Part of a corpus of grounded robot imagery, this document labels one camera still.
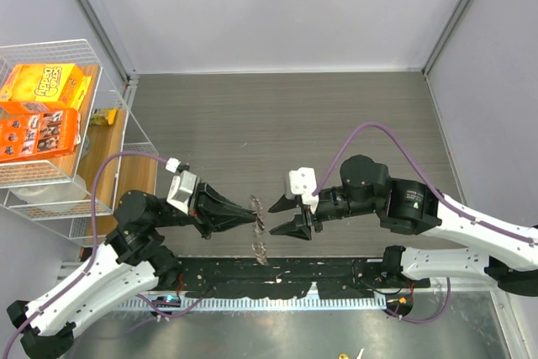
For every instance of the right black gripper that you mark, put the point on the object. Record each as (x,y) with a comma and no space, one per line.
(295,228)

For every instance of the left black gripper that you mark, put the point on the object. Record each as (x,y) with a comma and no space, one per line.
(223,213)

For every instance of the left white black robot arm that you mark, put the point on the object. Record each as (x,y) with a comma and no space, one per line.
(132,259)

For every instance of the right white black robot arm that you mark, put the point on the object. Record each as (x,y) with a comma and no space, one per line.
(489,248)

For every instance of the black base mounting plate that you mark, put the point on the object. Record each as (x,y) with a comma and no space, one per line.
(289,277)

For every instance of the wooden shelf board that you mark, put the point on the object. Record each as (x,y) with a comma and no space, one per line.
(120,175)

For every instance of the small yellow packet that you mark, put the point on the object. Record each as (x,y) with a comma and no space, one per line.
(103,116)

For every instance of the yellow orange cereal box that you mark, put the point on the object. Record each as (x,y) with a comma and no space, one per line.
(43,88)

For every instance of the orange photo printed box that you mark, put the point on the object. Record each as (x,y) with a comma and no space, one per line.
(42,136)

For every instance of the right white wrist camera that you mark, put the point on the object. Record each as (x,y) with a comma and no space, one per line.
(301,183)

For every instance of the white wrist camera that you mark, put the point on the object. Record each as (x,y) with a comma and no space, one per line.
(181,191)
(301,183)

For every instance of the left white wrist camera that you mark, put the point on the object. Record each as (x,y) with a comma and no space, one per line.
(181,191)

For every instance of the slotted grey cable duct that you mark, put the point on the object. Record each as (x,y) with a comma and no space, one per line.
(310,302)

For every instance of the white wire basket rack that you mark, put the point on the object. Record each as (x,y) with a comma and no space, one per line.
(25,186)

